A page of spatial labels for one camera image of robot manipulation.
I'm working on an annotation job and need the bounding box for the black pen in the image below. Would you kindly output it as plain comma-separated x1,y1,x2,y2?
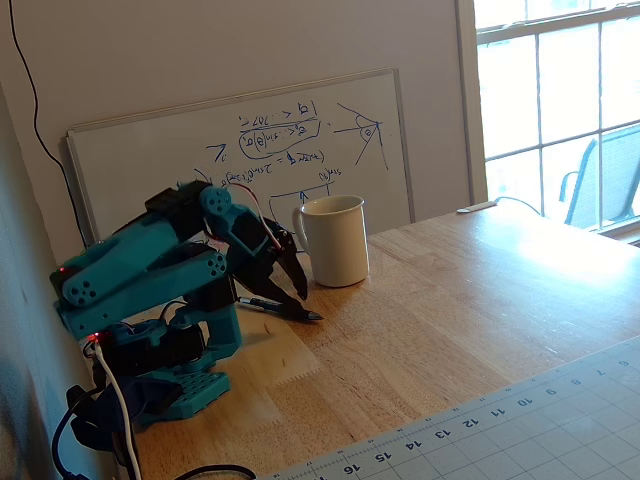
238,296,325,323

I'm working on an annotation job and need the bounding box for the white framed window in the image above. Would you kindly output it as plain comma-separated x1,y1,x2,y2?
457,0,640,242

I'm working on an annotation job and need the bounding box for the dark cable by window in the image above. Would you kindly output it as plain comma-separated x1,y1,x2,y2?
493,195,544,217

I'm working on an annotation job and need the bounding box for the black power cable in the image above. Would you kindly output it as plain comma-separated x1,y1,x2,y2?
52,383,259,480

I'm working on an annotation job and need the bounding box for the red white servo wire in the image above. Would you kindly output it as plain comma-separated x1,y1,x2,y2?
226,181,284,250

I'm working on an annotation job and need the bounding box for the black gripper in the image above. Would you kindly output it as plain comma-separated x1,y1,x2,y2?
224,215,311,322

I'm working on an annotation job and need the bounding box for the grey gridded cutting mat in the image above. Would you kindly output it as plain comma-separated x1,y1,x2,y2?
259,335,640,480

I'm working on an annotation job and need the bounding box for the dark blue table clamp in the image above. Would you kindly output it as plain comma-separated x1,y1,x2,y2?
69,377,184,451

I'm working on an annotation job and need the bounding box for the white usb cable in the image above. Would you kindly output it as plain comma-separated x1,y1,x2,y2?
93,343,144,480

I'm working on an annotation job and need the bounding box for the whiteboard with blue writing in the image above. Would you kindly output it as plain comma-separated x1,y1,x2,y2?
66,68,416,251

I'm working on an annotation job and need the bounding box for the white ceramic mug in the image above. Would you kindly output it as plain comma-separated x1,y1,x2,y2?
291,194,371,289

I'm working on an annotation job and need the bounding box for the blue patio chair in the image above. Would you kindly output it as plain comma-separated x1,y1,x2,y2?
558,122,640,231

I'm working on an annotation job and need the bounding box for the thin black wall cable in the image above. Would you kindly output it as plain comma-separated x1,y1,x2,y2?
8,0,89,249

